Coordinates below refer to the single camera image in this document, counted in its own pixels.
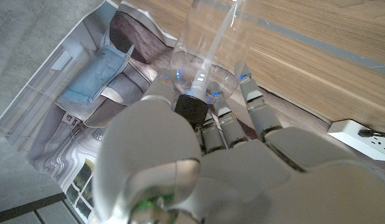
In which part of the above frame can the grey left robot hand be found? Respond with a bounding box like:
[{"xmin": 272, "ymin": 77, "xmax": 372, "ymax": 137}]
[{"xmin": 92, "ymin": 62, "xmax": 385, "ymax": 224}]

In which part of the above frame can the clear dispenser bottle black cap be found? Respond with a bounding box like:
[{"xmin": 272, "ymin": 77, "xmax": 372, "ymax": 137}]
[{"xmin": 169, "ymin": 0, "xmax": 264, "ymax": 127}]

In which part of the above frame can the white power strip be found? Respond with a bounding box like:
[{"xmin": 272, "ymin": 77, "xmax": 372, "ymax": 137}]
[{"xmin": 326, "ymin": 119, "xmax": 385, "ymax": 162}]

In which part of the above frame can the printed living room backdrop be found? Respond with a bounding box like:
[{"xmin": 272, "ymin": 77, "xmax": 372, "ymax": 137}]
[{"xmin": 0, "ymin": 0, "xmax": 333, "ymax": 224}]

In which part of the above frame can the black power plug with cord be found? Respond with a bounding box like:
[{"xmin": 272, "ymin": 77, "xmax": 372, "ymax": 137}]
[{"xmin": 357, "ymin": 129, "xmax": 385, "ymax": 141}]

